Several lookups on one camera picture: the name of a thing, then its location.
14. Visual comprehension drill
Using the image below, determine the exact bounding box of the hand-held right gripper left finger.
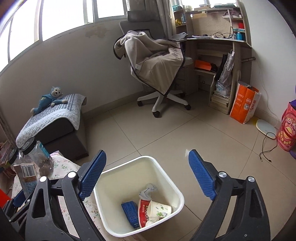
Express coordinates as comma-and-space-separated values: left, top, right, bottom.
24, 149, 107, 241

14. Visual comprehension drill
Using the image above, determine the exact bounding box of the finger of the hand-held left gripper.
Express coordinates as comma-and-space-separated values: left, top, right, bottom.
5, 189, 33, 224

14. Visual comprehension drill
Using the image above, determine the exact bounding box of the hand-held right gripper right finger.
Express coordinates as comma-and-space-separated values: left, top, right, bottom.
188, 149, 271, 241

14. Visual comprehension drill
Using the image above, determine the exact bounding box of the blue white drink carton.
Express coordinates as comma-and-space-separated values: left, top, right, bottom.
13, 163, 38, 197

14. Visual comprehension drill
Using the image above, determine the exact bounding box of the cream plastic waste bin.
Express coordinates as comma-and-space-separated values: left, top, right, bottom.
93, 156, 185, 237

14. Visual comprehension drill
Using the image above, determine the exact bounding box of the blue cardboard box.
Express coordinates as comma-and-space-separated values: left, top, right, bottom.
121, 201, 140, 229

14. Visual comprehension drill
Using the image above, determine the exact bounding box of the white floral paper cup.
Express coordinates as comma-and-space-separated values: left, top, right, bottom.
147, 200, 172, 219

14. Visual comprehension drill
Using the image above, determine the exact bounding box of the white paper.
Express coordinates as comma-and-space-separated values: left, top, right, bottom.
139, 183, 158, 200

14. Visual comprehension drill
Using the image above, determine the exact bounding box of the red white snack packet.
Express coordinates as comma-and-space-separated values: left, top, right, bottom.
138, 199, 152, 229

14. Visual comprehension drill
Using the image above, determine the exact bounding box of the floral tablecloth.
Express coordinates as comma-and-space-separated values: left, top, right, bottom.
11, 151, 104, 241

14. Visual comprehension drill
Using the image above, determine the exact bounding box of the dark grey ottoman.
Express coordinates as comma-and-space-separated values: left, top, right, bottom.
16, 93, 89, 161

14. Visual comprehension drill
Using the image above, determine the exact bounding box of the plastic jar of brown nuts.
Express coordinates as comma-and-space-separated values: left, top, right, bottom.
21, 137, 54, 177

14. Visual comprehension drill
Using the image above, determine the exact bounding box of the striped quilted cover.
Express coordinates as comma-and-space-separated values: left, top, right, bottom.
16, 93, 88, 147

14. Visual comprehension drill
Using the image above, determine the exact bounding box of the stack of books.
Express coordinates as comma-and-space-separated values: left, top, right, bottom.
210, 90, 230, 108

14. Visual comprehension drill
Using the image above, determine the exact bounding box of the white bathroom scale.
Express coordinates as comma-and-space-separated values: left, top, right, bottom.
255, 119, 277, 140

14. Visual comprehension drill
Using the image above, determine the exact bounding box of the orange paper bag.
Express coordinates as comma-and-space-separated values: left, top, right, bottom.
230, 81, 262, 125

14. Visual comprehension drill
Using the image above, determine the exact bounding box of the grey office chair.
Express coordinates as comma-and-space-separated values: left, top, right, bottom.
119, 10, 193, 118

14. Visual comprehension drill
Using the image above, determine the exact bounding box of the blue plush monkey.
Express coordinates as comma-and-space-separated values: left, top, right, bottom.
31, 86, 69, 115

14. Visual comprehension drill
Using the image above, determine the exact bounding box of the red printed shopping bag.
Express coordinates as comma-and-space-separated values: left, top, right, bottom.
277, 100, 296, 152

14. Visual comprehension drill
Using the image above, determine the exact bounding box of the silver plastic bag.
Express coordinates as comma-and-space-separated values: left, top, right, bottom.
216, 50, 236, 95

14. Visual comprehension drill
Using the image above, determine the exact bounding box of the orange box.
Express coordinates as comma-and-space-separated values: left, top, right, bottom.
194, 60, 213, 71

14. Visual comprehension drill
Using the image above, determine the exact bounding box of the beige blanket with dark trim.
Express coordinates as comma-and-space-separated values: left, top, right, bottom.
113, 30, 185, 96

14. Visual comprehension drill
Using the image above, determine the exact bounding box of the wooden corner desk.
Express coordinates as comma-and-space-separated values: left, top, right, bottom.
172, 0, 256, 115

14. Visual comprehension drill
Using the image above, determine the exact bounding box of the wide bay window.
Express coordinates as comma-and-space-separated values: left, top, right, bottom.
0, 0, 132, 72

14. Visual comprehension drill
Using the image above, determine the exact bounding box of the beige patterned curtain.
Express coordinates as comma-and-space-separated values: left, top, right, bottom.
143, 0, 174, 40

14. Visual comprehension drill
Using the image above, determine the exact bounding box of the narrow side window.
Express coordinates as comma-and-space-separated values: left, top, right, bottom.
180, 0, 238, 7

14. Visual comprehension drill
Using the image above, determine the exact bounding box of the black cable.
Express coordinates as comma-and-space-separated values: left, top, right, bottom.
259, 133, 278, 162

